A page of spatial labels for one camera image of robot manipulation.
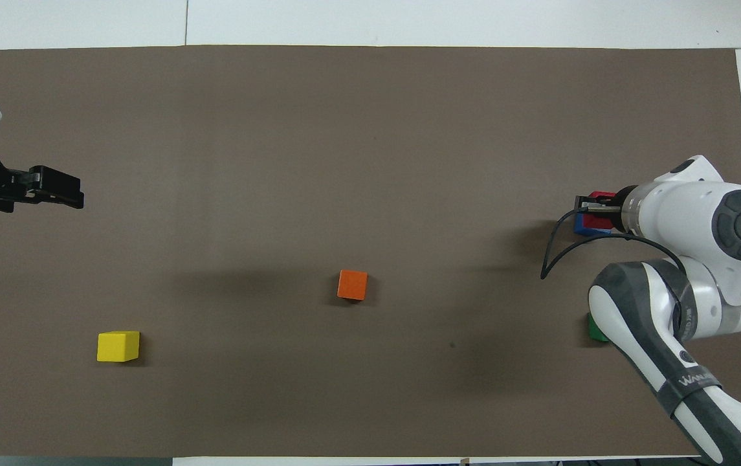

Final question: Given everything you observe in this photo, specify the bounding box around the yellow wooden block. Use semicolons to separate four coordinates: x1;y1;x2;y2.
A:
96;330;141;364

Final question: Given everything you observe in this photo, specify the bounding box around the blue wooden block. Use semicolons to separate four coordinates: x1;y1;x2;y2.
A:
572;213;612;236

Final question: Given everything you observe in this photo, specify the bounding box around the red wooden block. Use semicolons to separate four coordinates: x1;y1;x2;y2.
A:
586;190;618;231

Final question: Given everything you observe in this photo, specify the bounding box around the orange wooden block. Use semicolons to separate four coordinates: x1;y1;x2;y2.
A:
336;269;370;302

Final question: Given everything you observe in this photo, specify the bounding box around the green wooden block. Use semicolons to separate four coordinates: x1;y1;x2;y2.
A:
586;312;611;342

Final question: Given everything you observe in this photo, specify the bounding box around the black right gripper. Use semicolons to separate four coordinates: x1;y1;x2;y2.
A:
575;186;637;234

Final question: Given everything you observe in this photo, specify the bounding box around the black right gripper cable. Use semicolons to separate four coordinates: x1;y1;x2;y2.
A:
540;208;689;281

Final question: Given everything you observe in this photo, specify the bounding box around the brown paper mat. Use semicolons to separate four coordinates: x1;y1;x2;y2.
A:
0;45;741;458

